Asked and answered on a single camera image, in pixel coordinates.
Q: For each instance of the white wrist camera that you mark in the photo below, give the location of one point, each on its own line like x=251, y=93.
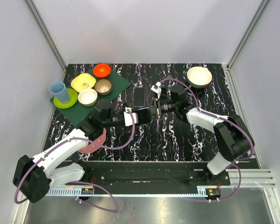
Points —
x=157, y=89
x=130, y=117

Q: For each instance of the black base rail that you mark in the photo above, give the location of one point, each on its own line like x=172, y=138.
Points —
x=151, y=178

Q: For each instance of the right aluminium frame post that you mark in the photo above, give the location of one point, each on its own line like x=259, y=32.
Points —
x=252, y=25

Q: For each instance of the red bowl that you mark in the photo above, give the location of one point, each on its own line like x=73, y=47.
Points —
x=102, y=70

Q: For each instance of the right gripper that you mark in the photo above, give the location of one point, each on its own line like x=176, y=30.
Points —
x=154, y=111

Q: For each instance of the left aluminium frame post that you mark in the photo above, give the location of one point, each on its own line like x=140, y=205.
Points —
x=45, y=32

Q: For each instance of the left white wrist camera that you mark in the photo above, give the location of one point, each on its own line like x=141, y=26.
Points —
x=130, y=117

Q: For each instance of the yellow square plate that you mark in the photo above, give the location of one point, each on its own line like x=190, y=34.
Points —
x=82, y=82

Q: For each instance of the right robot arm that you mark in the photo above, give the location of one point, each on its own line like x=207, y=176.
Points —
x=232, y=137

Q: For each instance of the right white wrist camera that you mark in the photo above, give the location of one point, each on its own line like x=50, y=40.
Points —
x=157, y=89

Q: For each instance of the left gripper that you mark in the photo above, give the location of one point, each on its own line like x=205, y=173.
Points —
x=121, y=119

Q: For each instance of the bronze metal bowl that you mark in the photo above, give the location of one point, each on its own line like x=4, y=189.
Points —
x=103, y=87

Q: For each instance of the blue cup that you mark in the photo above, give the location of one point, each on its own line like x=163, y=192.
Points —
x=59, y=90

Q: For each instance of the black phone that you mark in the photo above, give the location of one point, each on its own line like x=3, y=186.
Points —
x=139, y=97

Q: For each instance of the pink dotted plate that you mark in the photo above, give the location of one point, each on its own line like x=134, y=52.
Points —
x=91, y=148

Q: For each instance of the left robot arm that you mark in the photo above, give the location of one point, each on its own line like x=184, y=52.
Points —
x=35, y=176

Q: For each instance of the lime green plate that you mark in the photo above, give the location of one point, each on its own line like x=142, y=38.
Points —
x=73, y=99

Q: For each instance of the aluminium frame post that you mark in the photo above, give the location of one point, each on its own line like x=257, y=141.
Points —
x=252, y=25
x=45, y=32

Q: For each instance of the large white bowl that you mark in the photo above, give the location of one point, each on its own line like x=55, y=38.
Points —
x=199, y=77

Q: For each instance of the small white bowl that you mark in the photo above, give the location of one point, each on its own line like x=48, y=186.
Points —
x=88, y=97

